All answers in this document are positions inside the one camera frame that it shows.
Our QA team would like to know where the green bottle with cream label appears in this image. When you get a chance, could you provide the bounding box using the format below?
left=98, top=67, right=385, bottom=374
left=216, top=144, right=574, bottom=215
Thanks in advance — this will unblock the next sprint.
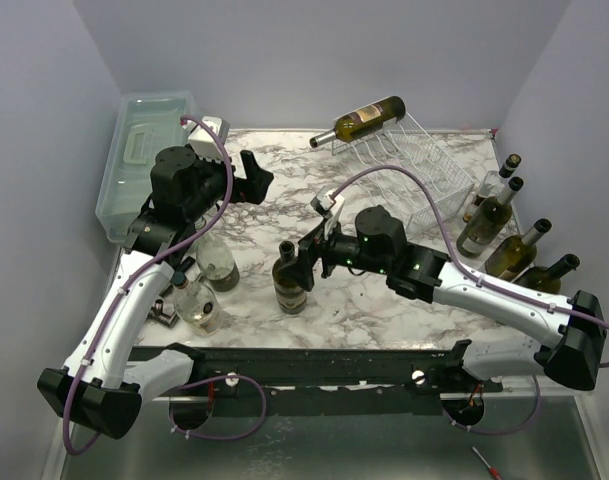
left=456, top=177, right=524, bottom=258

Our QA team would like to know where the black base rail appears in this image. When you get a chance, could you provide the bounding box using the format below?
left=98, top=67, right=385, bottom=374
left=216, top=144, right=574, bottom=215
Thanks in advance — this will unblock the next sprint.
left=165, top=341, right=502, bottom=419

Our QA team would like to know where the clear corked liquor bottle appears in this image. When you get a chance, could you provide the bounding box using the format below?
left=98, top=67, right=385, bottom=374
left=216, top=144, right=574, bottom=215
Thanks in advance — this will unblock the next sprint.
left=172, top=272, right=222, bottom=336

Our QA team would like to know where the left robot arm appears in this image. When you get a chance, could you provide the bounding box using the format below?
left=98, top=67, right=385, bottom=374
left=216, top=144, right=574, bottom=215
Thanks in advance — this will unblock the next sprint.
left=37, top=146, right=274, bottom=439

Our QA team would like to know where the small black metal stand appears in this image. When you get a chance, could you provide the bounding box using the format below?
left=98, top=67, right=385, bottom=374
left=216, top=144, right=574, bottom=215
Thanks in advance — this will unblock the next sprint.
left=147, top=256, right=196, bottom=328

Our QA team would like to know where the clear bottle black cap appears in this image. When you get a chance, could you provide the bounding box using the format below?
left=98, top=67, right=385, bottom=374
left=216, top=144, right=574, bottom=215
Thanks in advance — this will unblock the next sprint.
left=463, top=154, right=522, bottom=223

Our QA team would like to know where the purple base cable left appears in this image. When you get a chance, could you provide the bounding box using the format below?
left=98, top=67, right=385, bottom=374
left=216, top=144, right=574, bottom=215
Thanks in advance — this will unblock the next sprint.
left=169, top=373, right=268, bottom=442

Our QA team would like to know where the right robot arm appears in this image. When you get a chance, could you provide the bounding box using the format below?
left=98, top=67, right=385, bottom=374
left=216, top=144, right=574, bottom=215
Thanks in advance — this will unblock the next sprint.
left=280, top=206, right=606, bottom=392

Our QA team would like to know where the clear plastic storage bin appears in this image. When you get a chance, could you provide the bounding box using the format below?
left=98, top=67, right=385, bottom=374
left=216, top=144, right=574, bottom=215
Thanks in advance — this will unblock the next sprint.
left=95, top=91, right=198, bottom=244

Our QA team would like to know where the tall clear glass bottle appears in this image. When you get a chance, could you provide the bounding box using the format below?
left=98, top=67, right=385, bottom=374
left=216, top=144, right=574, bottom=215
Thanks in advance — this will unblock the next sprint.
left=194, top=231, right=240, bottom=293

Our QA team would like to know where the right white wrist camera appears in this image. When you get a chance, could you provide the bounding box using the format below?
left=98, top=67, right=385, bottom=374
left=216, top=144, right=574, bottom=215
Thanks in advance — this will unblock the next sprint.
left=310, top=186, right=345, bottom=240

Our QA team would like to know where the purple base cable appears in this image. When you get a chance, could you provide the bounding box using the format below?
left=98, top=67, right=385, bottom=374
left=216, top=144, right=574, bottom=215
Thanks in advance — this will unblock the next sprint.
left=441, top=372, right=543, bottom=436
left=169, top=373, right=268, bottom=442

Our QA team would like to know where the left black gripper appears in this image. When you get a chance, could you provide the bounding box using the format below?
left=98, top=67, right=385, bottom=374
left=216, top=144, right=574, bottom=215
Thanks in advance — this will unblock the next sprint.
left=185, top=148, right=274, bottom=221

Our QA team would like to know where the green bottle silver foil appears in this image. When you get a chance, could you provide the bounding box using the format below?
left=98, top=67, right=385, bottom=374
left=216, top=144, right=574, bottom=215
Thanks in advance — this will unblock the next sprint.
left=483, top=218, right=552, bottom=281

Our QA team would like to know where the red handled screwdriver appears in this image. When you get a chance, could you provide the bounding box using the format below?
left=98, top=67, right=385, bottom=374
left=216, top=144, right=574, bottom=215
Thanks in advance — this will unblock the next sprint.
left=471, top=447, right=502, bottom=480

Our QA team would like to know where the wine bottle on rack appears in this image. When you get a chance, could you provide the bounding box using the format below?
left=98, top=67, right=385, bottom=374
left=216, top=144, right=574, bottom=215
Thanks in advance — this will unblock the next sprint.
left=309, top=96, right=406, bottom=148

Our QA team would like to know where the white wire wine rack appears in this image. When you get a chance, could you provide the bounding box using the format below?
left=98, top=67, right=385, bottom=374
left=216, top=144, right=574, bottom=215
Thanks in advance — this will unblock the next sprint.
left=331, top=114, right=474, bottom=239

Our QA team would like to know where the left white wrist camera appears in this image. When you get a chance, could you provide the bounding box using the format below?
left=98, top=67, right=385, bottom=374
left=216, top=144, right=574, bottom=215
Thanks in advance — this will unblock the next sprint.
left=180, top=115, right=230, bottom=163

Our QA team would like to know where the dark green front bottle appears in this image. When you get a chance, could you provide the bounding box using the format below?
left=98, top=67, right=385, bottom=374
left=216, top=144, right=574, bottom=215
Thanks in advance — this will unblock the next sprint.
left=514, top=253, right=580, bottom=294

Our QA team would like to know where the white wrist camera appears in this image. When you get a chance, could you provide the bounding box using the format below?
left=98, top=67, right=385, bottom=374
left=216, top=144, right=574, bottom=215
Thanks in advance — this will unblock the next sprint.
left=310, top=186, right=345, bottom=240
left=180, top=115, right=230, bottom=163

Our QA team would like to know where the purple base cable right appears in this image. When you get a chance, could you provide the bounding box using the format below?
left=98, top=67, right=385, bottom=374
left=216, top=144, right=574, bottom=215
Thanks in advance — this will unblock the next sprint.
left=441, top=372, right=543, bottom=436

